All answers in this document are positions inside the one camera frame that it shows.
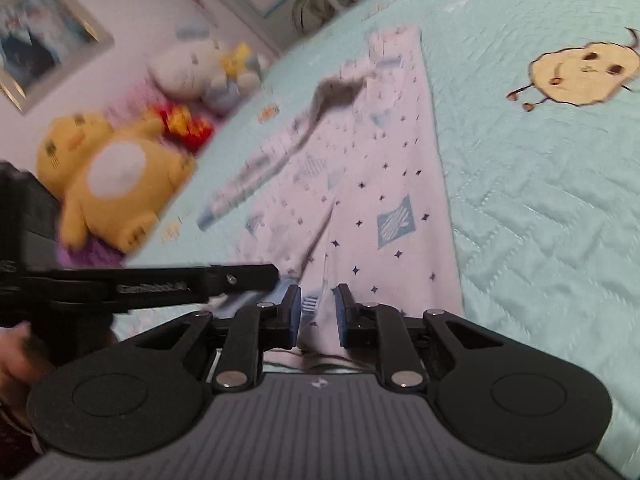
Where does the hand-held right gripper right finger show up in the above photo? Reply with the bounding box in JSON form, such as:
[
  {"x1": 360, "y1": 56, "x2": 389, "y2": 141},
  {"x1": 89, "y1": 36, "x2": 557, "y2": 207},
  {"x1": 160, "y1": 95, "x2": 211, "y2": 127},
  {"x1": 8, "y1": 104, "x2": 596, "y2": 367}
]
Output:
[{"x1": 334, "y1": 283, "x2": 505, "y2": 395}]

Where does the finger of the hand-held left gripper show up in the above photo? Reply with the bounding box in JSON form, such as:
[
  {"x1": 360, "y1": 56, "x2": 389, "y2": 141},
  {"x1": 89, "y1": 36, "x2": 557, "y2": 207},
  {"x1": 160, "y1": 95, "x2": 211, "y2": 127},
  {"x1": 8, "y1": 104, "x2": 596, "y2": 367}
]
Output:
[{"x1": 202, "y1": 262, "x2": 281, "y2": 311}]

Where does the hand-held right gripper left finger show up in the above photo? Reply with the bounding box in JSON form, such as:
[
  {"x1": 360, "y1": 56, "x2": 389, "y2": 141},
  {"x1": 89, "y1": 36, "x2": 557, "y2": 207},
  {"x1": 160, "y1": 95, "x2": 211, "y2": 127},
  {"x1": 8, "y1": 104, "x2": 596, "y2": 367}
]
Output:
[{"x1": 127, "y1": 285, "x2": 302, "y2": 395}]

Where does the white diamond-print shirt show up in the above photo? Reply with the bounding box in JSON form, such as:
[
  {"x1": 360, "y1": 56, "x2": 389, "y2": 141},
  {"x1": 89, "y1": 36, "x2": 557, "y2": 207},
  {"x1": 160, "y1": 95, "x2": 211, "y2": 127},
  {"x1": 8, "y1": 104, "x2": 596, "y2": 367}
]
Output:
[{"x1": 197, "y1": 25, "x2": 463, "y2": 376}]

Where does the person's left hand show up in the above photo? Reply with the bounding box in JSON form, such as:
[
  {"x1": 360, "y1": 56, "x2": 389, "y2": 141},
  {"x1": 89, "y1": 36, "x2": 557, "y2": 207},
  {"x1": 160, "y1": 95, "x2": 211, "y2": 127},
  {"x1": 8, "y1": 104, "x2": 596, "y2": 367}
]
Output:
[{"x1": 0, "y1": 322, "x2": 55, "y2": 431}]

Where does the yellow plush toy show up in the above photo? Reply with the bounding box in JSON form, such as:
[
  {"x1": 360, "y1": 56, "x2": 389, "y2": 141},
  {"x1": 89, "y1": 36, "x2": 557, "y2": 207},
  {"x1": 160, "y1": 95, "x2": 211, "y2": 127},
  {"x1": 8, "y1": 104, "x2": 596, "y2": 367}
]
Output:
[{"x1": 37, "y1": 110, "x2": 197, "y2": 256}]

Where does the red plush toy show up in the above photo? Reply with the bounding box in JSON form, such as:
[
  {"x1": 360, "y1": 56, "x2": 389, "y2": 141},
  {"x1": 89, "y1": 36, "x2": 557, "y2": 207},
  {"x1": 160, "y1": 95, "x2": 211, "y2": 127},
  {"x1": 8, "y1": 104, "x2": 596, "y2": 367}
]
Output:
[{"x1": 159, "y1": 102, "x2": 216, "y2": 154}]

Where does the white cat plush toy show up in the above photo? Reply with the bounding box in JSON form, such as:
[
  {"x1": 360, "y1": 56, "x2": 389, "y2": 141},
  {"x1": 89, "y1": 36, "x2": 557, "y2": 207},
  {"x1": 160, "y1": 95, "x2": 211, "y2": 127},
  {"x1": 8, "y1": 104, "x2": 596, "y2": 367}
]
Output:
[{"x1": 147, "y1": 40, "x2": 271, "y2": 117}]

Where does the bee-print quilted bedspread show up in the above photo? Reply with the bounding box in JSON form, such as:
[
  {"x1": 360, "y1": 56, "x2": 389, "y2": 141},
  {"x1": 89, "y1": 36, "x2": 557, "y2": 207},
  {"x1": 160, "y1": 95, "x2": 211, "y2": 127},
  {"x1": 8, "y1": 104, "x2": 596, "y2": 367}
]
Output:
[{"x1": 125, "y1": 0, "x2": 640, "y2": 466}]

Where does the framed wall picture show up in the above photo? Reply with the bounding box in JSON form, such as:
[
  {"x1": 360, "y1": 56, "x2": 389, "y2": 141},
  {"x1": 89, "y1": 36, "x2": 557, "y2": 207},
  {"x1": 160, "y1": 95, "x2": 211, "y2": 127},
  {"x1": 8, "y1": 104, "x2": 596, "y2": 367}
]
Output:
[{"x1": 0, "y1": 0, "x2": 115, "y2": 113}]

